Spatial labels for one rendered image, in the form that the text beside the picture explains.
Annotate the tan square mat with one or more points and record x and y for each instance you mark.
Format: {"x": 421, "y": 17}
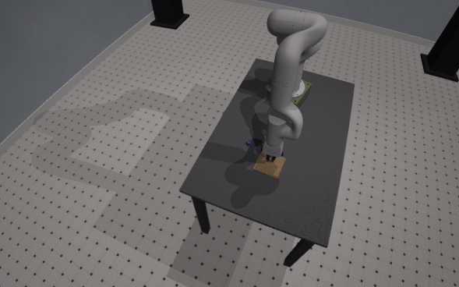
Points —
{"x": 270, "y": 168}

